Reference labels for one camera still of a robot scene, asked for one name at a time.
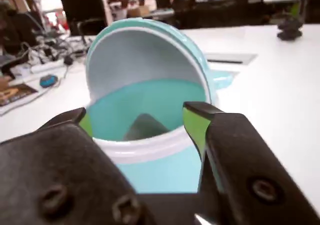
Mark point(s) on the white power strip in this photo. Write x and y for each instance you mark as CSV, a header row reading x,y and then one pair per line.
x,y
47,66

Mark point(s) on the black power adapter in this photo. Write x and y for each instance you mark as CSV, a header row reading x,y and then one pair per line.
x,y
68,60

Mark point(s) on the black computer monitor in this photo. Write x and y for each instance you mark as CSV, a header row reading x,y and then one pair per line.
x,y
82,7

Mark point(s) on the blue computer mouse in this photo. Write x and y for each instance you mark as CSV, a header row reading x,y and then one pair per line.
x,y
48,81

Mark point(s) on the teal bin with lid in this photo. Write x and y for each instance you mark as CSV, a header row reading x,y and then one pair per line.
x,y
145,60

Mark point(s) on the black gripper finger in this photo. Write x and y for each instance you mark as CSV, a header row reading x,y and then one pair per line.
x,y
250,165
55,175

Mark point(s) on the brown cardboard box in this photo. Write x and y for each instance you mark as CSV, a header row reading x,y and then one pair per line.
x,y
140,10

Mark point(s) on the dark printed magazine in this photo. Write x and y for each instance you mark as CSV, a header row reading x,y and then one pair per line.
x,y
15,95

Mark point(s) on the black lumpy table object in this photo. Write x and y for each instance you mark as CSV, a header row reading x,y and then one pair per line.
x,y
290,28

